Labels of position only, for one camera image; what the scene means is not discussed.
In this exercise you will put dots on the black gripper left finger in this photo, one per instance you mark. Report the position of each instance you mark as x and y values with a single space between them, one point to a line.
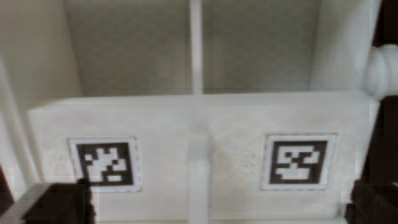
56 203

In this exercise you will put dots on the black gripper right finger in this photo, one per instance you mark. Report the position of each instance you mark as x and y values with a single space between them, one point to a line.
374 206

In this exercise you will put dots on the white cabinet box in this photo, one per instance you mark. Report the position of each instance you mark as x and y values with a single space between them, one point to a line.
132 48

